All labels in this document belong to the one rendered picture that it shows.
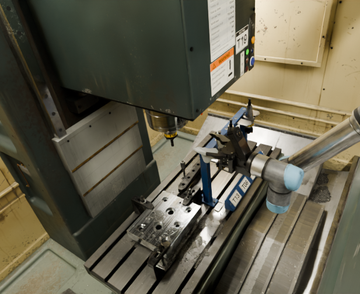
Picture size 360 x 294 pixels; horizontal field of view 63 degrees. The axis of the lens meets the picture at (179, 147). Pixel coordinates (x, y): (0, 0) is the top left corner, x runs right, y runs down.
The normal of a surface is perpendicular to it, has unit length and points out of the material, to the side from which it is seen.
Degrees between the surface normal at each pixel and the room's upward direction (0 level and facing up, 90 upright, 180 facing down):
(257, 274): 8
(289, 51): 90
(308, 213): 8
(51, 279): 0
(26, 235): 90
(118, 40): 90
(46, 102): 90
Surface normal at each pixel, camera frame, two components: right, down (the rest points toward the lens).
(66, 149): 0.83, 0.25
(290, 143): -0.33, -0.51
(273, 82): -0.56, 0.54
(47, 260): -0.11, -0.80
